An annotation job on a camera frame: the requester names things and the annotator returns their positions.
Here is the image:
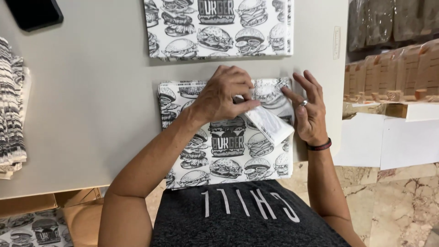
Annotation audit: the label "person's left hand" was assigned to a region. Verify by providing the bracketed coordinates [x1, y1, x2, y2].
[191, 65, 261, 125]

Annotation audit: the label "person's right hand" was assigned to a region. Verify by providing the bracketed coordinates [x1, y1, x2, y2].
[281, 70, 330, 147]

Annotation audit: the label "burger-print paper sheet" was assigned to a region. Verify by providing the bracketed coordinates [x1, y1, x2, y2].
[235, 78, 295, 147]

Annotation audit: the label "small table label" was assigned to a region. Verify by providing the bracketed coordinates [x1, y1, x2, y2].
[333, 26, 341, 60]

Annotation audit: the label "black wristband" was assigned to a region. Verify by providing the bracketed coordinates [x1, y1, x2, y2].
[306, 137, 332, 151]

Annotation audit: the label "row of brown bag packs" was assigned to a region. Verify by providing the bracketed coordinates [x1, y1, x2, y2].
[343, 39, 439, 103]

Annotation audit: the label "dark plastic-wrapped packs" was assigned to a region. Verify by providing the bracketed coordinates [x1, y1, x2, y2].
[347, 0, 439, 53]

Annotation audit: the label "stack of burger-print papers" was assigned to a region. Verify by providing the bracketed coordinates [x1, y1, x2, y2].
[144, 0, 295, 62]
[158, 78, 295, 190]

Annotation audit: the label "white carton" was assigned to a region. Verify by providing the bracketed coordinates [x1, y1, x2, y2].
[380, 102, 439, 171]

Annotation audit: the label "dark grey shirt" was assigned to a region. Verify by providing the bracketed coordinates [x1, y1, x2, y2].
[150, 180, 351, 247]

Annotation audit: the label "brown cardboard box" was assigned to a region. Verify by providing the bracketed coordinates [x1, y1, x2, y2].
[0, 187, 104, 247]

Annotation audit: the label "black phone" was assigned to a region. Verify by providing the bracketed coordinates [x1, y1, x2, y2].
[5, 0, 64, 32]

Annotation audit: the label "pile of folded printed papers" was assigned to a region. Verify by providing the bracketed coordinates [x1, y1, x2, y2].
[0, 37, 32, 180]

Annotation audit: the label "burger-print paper in box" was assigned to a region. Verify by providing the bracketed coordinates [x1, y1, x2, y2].
[0, 209, 75, 247]

